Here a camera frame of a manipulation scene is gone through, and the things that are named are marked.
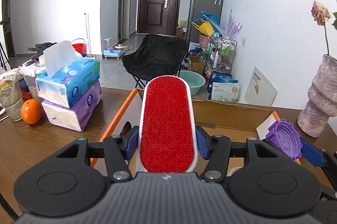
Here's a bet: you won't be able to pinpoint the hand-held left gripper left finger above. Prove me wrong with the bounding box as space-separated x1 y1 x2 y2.
51 126 140 183

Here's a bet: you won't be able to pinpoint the blue and white bag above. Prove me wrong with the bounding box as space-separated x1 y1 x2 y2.
188 42 203 57

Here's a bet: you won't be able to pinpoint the purple hangers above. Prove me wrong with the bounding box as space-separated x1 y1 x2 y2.
225 9 243 38

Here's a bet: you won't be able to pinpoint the dark brown entrance door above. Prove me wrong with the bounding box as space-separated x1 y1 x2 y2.
137 0 183 37

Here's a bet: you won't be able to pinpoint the black folding chair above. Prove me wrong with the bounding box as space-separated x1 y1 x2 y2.
122 34 188 89

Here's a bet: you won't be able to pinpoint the pink ceramic vase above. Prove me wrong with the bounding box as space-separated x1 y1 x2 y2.
297 54 337 138

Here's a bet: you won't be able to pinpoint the white board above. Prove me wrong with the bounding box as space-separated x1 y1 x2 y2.
244 66 278 108

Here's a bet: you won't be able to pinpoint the open cardboard box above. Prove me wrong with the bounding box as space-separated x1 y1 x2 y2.
188 55 207 75

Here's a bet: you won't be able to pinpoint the brown boxes by door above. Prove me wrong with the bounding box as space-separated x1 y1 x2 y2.
176 20 189 40

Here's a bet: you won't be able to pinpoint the green plastic basin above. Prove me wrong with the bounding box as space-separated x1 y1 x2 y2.
172 70 206 96

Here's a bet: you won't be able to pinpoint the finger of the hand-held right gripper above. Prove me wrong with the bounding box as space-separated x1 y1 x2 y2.
300 138 337 170

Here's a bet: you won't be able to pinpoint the blue tissue pack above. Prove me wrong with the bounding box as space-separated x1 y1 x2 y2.
35 40 100 109

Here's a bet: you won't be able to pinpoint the red white lint brush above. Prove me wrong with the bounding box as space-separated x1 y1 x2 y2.
135 76 197 174

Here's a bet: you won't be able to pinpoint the purple bottle cap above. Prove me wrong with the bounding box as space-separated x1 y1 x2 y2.
265 119 303 160

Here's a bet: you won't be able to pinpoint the blue folded item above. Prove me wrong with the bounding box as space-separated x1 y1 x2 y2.
197 11 220 29

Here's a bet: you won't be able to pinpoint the clear glass cup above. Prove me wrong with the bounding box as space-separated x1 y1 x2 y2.
0 74 24 121

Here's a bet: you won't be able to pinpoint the white litter bag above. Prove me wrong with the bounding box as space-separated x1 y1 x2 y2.
211 82 241 103

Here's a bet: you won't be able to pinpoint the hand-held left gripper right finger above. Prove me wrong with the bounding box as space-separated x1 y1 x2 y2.
195 126 287 184

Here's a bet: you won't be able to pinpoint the clear food container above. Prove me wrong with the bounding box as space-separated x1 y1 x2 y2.
20 66 46 102

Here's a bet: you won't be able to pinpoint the metal storage rack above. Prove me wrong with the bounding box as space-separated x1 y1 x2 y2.
208 38 237 77

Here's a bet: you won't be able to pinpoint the pink bucket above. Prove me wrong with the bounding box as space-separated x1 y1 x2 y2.
199 33 215 48

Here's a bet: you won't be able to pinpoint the white mop handle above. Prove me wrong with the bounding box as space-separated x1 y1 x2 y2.
84 12 91 56

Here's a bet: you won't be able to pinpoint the yellow folded item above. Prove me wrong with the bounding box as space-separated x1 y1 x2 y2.
191 20 214 36

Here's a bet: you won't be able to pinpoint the black and white appliance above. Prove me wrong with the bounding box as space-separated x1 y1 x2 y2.
22 42 57 67

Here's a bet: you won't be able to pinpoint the red cardboard box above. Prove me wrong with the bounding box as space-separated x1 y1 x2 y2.
90 88 302 179

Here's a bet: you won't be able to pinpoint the orange fruit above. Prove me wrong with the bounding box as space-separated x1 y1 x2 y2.
20 99 43 125

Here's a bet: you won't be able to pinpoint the black tripod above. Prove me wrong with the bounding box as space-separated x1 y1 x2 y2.
0 20 12 73

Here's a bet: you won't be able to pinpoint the purple tissue pack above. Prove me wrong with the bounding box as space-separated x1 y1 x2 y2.
41 80 103 133

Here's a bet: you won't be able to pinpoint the blue litter bag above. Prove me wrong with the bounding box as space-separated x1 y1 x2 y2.
208 71 233 90

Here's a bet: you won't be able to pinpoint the blue pet feeder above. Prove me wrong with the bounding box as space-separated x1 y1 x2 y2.
103 38 125 59

